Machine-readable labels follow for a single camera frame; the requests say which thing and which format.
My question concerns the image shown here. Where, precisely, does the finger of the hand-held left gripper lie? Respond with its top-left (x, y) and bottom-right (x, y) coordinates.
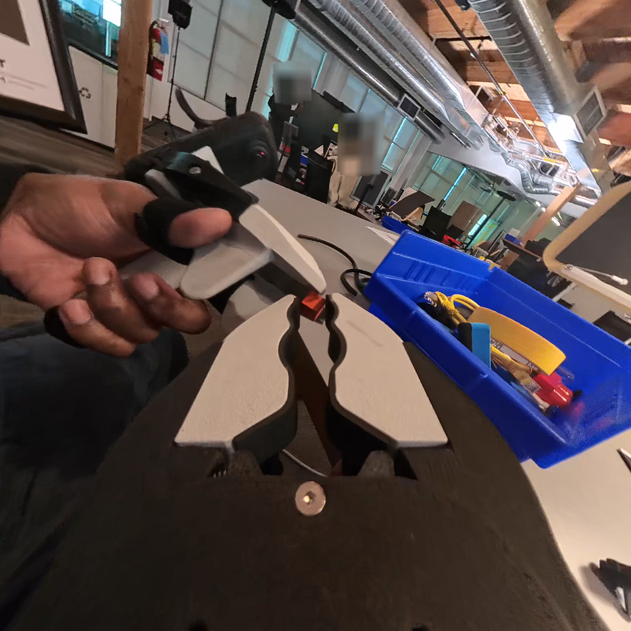
top-left (179, 236), bottom-right (275, 301)
top-left (238, 203), bottom-right (328, 296)

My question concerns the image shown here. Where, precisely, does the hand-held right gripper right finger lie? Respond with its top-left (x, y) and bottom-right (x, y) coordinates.
top-left (325, 293), bottom-right (449, 450)

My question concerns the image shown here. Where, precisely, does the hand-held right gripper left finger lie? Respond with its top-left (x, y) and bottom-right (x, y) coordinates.
top-left (174, 295), bottom-right (301, 453)

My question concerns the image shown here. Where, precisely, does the person's left forearm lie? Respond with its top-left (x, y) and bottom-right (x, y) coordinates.
top-left (0, 163), bottom-right (55, 218)

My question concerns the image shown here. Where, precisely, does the person's left hand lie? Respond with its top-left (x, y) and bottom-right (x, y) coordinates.
top-left (0, 173), bottom-right (233, 357)

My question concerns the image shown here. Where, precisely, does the black office chair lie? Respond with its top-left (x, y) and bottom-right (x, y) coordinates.
top-left (305, 150), bottom-right (337, 203)

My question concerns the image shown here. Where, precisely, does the black pole stand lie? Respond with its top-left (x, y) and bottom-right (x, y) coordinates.
top-left (245, 0), bottom-right (299, 114)

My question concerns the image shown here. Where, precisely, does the small blue tool in bin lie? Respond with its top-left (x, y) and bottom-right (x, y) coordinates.
top-left (458, 320), bottom-right (493, 368)

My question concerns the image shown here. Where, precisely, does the red fire extinguisher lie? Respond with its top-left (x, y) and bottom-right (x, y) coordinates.
top-left (147, 19), bottom-right (171, 82)

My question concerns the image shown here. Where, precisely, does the large blue storage bin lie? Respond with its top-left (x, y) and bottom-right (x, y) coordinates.
top-left (364, 229), bottom-right (631, 469)

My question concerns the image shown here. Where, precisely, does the black tripod stand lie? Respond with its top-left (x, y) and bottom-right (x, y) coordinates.
top-left (143, 0), bottom-right (194, 144)

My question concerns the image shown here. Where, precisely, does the white recycling cabinet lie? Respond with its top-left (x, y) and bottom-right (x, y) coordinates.
top-left (68, 45), bottom-right (120, 149)

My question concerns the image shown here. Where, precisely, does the yellow flat tool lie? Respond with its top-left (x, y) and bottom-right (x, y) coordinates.
top-left (468, 306), bottom-right (567, 378)

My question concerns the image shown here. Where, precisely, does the person's trouser leg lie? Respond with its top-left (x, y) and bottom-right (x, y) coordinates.
top-left (0, 320), bottom-right (189, 568)

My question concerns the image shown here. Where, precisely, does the red connector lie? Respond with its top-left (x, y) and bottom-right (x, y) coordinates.
top-left (532, 371), bottom-right (575, 410)

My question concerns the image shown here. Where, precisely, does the light stand with black head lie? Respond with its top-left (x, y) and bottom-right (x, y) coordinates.
top-left (463, 189), bottom-right (517, 249)

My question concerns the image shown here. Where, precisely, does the small black screw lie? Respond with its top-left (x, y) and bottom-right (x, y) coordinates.
top-left (589, 557), bottom-right (631, 617)

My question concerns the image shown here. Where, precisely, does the white vent grille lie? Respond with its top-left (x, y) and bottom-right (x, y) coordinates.
top-left (574, 89), bottom-right (606, 140)

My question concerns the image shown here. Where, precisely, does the black cable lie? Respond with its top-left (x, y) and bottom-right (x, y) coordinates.
top-left (297, 234), bottom-right (374, 296)

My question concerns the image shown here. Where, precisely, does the yellow network cable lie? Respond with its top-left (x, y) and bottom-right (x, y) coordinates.
top-left (426, 291), bottom-right (538, 395)

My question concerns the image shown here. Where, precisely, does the wooden post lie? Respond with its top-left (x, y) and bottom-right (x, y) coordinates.
top-left (114, 0), bottom-right (154, 168)

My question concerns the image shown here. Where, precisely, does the silver ventilation duct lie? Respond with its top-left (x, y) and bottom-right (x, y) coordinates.
top-left (468, 0), bottom-right (609, 195)
top-left (301, 0), bottom-right (447, 145)

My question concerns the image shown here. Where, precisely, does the black camera on stand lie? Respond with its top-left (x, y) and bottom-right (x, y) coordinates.
top-left (0, 0), bottom-right (88, 134)

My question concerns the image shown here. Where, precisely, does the dark board with wooden frame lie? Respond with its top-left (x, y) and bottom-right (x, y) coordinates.
top-left (542, 181), bottom-right (631, 316)

